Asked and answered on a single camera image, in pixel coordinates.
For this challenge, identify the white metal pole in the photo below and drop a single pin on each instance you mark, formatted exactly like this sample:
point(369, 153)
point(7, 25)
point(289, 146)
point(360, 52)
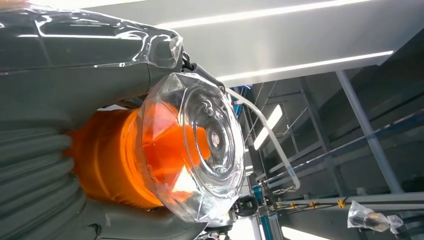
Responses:
point(367, 129)

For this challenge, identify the clear plastic bag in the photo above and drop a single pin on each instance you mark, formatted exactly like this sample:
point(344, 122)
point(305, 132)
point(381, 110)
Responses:
point(367, 218)

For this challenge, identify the blue metal post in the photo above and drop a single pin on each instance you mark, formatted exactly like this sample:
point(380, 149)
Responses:
point(265, 225)

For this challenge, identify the black round knob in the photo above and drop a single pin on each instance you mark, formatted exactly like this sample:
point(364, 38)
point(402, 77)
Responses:
point(245, 206)

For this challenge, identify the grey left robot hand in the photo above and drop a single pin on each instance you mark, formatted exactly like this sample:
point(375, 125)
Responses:
point(66, 82)

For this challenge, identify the orange bottle with clear cap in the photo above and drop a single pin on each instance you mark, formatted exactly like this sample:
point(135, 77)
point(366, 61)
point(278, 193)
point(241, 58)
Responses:
point(109, 155)

